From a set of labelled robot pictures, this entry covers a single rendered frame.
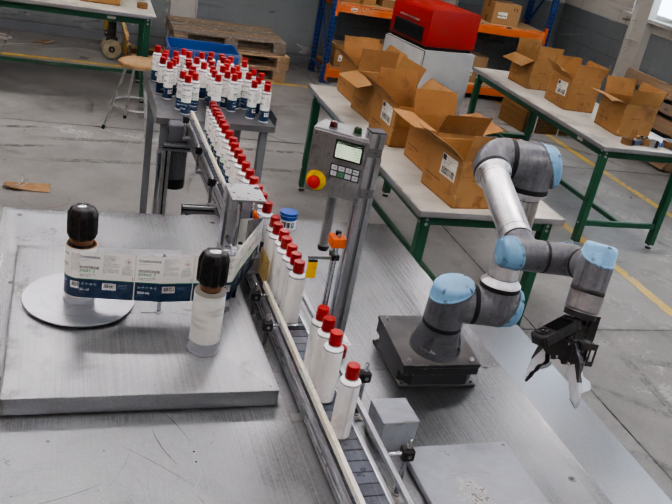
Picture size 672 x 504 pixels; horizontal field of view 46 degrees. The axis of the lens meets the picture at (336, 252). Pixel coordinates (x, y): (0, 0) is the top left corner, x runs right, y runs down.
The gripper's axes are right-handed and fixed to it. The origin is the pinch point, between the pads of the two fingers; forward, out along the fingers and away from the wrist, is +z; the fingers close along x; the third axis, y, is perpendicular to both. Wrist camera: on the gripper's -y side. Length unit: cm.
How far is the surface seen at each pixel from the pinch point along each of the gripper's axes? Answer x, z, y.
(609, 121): 289, -116, 342
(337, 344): 44, 7, -27
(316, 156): 78, -36, -26
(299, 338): 76, 16, -17
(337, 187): 74, -29, -20
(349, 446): 30.6, 27.9, -24.8
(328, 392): 46, 20, -24
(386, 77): 283, -89, 132
